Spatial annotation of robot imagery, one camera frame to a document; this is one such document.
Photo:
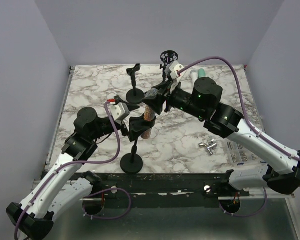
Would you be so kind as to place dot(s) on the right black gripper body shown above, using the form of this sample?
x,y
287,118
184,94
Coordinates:
x,y
181,100

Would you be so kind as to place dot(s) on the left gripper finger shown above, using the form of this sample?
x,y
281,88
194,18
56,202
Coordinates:
x,y
139,127
131,107

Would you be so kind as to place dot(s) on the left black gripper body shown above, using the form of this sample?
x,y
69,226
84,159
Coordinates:
x,y
123,127

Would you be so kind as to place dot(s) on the glitter silver mesh microphone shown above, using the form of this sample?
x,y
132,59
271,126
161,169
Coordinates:
x,y
149,113

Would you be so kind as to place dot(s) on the white microphone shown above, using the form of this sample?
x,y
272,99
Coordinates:
x,y
194,75

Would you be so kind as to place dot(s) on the mint green microphone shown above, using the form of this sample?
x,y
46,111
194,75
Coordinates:
x,y
201,73

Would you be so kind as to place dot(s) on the black round base clip stand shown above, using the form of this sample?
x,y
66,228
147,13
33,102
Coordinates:
x,y
131,163

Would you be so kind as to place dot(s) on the black tripod shock mount stand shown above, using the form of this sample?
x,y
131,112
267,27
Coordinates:
x,y
166,58

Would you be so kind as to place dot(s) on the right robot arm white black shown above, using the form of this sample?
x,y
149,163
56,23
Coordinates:
x,y
281,171

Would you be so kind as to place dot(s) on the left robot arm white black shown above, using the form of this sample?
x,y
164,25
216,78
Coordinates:
x,y
37,213

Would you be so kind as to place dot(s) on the clear screw organizer box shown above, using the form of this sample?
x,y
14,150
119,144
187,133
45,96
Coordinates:
x,y
239,155

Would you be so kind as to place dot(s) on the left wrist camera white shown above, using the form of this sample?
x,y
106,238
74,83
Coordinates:
x,y
118,109

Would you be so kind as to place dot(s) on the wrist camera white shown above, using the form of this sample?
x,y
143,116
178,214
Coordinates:
x,y
118,109
172,71

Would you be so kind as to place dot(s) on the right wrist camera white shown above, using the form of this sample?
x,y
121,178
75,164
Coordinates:
x,y
172,71

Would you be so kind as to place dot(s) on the aluminium extrusion frame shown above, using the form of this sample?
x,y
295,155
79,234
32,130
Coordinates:
x,y
52,150

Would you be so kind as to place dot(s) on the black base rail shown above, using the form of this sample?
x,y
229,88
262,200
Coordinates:
x,y
155,190

